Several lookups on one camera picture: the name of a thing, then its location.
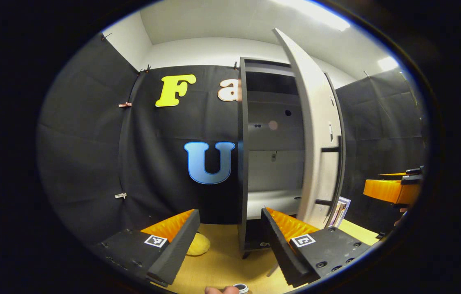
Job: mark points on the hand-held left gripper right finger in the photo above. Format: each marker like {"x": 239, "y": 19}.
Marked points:
{"x": 279, "y": 249}

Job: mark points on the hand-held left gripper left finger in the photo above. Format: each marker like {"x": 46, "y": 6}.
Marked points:
{"x": 173, "y": 253}

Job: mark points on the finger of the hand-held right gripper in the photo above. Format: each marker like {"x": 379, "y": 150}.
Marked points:
{"x": 412, "y": 171}
{"x": 390, "y": 191}

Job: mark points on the grey cabinet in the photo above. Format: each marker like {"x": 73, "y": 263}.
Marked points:
{"x": 273, "y": 163}

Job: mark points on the yellow bumpy fruit toy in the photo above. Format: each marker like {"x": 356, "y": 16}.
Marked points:
{"x": 200, "y": 245}

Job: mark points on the stack of books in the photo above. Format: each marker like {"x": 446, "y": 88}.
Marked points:
{"x": 341, "y": 210}

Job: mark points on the white clip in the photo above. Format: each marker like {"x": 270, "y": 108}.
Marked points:
{"x": 120, "y": 195}

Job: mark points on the small ceiling light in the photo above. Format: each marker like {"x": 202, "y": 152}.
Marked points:
{"x": 388, "y": 63}

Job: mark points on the black backdrop cloth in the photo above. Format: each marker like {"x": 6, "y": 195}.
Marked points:
{"x": 91, "y": 143}

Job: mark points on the red clip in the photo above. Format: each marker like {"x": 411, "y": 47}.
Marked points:
{"x": 124, "y": 105}

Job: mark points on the black clip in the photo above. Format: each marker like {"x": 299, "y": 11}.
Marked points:
{"x": 145, "y": 69}

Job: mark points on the long ceiling light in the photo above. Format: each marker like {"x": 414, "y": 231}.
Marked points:
{"x": 316, "y": 12}

